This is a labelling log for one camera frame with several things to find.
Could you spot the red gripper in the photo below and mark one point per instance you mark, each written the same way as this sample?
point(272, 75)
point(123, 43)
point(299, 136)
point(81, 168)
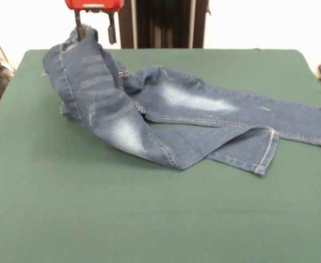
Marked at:
point(94, 4)

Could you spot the blue denim jeans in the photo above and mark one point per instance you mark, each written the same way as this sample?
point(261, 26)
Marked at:
point(177, 115)

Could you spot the dark green table cloth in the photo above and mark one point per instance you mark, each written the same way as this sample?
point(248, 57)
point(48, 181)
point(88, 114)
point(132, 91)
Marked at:
point(94, 205)

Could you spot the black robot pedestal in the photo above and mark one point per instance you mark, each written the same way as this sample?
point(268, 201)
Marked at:
point(163, 24)

